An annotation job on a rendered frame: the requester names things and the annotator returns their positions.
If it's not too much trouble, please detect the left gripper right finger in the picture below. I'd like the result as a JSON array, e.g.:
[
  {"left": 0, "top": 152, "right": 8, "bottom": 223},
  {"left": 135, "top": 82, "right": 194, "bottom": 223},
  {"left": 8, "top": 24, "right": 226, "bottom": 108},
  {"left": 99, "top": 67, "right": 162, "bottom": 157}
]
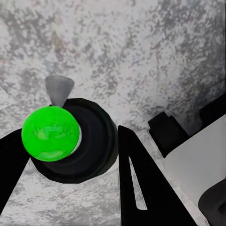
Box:
[{"left": 118, "top": 125, "right": 197, "bottom": 226}]

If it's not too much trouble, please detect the insectifuge atomizer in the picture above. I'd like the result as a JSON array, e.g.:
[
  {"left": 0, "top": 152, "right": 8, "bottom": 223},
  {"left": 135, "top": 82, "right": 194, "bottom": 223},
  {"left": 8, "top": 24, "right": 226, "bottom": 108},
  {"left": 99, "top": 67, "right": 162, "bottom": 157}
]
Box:
[{"left": 21, "top": 75, "right": 119, "bottom": 184}]

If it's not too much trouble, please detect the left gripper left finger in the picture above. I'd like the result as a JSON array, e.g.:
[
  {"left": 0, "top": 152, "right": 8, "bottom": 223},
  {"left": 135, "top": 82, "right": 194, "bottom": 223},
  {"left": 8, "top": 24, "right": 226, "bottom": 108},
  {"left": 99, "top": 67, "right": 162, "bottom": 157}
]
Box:
[{"left": 0, "top": 129, "right": 30, "bottom": 215}]

